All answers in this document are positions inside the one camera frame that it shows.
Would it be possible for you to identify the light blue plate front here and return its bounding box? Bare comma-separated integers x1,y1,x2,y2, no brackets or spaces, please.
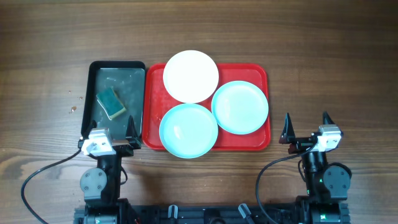
159,103,218,159

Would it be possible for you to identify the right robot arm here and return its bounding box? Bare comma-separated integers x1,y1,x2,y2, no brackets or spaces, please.
279,112,352,224

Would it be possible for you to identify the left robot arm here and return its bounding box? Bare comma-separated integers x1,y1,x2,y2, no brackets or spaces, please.
73,116,141,224

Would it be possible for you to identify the light blue plate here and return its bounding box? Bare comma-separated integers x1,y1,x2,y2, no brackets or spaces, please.
211,80,269,135
159,103,218,159

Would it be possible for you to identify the white round plate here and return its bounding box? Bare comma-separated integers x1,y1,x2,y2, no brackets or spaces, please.
163,50,220,103

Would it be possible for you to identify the red plastic tray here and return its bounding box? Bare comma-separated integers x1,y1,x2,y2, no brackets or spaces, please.
142,63,271,151

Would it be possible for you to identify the light blue plate right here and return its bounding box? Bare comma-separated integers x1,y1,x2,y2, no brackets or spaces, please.
211,80,269,135

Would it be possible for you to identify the green yellow sponge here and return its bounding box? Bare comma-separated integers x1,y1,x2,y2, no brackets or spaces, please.
96,88,126,120

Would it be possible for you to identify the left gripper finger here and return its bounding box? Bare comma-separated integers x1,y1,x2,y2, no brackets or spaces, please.
125,115,139,141
81,120,97,137

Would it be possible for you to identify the black metal tray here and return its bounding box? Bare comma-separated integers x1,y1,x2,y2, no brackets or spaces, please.
81,61,146,140

